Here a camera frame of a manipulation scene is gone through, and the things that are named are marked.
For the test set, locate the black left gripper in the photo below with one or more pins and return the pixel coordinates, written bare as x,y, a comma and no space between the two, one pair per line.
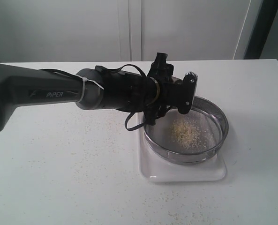
171,91

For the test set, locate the yellow and white grains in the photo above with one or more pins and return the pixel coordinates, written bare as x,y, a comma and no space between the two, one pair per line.
187,134

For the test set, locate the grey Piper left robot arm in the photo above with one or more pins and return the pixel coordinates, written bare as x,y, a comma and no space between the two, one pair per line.
153,93

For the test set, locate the round stainless steel sieve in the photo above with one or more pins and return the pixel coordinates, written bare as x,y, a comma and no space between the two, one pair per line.
207,115

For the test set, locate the clear square glass tray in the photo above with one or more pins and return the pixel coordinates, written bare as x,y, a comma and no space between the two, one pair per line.
157,170

